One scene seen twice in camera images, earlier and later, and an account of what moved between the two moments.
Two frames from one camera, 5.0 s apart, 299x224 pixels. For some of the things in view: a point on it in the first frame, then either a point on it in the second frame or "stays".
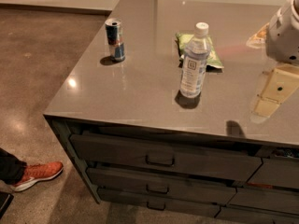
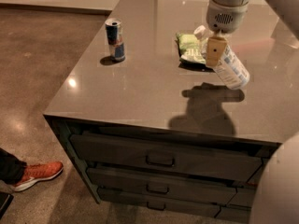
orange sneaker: x=35 y=173 stays
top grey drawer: x=196 y=158 stays
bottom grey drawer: x=194 y=207 stays
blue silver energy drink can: x=116 y=39 stays
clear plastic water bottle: x=194 y=62 -> x=231 y=69
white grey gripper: x=284 y=36 -> x=224 y=17
